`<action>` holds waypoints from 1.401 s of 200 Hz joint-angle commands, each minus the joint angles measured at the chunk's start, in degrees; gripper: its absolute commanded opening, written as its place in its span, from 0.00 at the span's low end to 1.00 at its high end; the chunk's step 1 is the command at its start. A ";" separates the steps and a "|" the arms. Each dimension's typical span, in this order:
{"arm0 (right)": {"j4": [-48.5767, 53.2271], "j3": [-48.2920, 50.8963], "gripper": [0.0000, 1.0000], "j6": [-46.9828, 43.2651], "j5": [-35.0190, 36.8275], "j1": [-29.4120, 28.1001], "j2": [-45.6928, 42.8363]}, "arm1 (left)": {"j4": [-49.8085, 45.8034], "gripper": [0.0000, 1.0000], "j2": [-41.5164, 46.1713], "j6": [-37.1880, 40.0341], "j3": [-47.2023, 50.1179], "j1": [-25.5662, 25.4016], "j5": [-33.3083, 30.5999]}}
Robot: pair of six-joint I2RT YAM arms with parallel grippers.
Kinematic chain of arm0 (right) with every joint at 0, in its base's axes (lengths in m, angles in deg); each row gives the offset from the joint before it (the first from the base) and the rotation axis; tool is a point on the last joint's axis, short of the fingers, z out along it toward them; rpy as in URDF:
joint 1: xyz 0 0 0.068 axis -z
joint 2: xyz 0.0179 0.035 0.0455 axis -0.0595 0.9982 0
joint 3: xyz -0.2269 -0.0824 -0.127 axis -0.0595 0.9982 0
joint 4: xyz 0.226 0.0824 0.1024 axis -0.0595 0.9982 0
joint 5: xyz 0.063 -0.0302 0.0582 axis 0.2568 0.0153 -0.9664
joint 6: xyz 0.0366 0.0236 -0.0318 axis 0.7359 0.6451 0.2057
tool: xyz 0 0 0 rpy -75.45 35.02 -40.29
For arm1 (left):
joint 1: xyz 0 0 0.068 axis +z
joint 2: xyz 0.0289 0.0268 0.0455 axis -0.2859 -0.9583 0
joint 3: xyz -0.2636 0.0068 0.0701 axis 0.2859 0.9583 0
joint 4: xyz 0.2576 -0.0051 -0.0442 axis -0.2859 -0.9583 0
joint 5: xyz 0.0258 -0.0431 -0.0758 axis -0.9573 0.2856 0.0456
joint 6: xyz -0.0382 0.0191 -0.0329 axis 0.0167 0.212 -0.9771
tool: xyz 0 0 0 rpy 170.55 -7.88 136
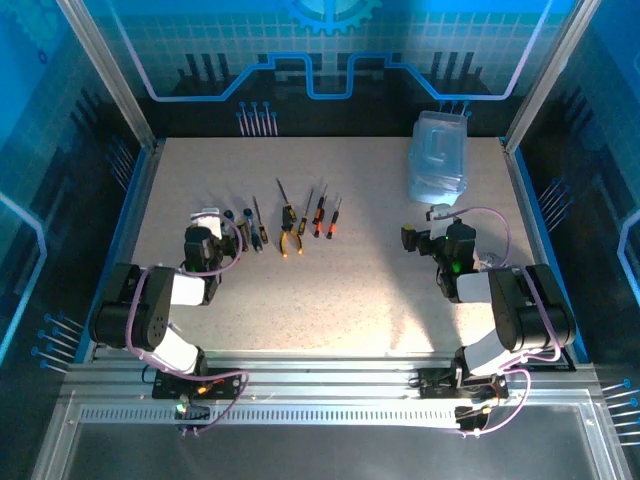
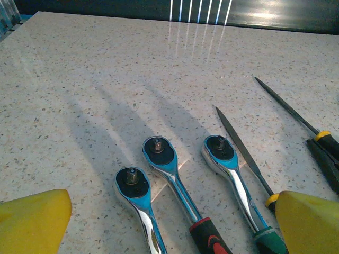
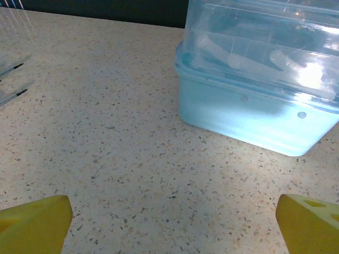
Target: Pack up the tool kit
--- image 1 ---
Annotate red black handle screwdriver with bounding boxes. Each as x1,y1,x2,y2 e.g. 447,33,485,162
223,209,251,251

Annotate slotted aluminium strip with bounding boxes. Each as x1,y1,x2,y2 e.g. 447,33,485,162
78,407,591,427

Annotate aluminium front rail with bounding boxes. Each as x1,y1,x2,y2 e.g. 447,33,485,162
59,349,604,401

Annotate large yellow black screwdriver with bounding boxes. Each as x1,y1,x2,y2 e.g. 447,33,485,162
276,178,299,225

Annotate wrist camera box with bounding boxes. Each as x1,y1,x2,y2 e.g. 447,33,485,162
189,208,224,240
425,203,454,235

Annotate aluminium frame post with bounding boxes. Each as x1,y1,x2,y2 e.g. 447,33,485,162
501,0,599,154
54,0,161,151

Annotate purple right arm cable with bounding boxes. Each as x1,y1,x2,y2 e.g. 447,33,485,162
437,207,564,437

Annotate aluminium side rail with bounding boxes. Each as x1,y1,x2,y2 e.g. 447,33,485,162
82,138,166,364
499,137,589,364

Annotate yellow black pliers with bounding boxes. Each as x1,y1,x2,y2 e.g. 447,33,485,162
278,214,305,259

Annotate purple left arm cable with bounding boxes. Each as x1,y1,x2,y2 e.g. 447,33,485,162
127,212,251,437

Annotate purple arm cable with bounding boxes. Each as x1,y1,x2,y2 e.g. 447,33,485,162
437,207,564,437
127,212,251,437

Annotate medium yellow black screwdriver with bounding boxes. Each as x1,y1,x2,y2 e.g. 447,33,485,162
252,195,270,245

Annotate clear plastic tool box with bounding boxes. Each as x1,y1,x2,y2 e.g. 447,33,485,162
407,110,470,205

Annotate thin yellow black screwdriver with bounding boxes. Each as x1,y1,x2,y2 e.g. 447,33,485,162
298,188,315,237

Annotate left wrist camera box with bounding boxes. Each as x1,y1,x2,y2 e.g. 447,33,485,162
189,208,224,240

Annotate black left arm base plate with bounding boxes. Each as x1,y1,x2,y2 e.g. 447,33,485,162
152,367,242,401

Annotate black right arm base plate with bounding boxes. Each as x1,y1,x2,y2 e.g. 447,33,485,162
418,367,510,400

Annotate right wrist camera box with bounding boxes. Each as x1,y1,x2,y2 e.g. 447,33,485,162
425,203,454,235

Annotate black cable connector block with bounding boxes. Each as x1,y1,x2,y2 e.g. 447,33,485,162
173,399,211,436
453,404,489,436

